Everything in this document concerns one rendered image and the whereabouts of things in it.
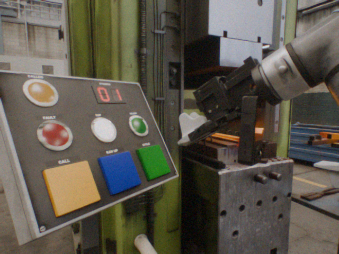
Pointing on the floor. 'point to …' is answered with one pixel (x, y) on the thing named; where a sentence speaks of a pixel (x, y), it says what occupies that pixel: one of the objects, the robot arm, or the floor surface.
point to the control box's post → (89, 235)
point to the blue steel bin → (307, 129)
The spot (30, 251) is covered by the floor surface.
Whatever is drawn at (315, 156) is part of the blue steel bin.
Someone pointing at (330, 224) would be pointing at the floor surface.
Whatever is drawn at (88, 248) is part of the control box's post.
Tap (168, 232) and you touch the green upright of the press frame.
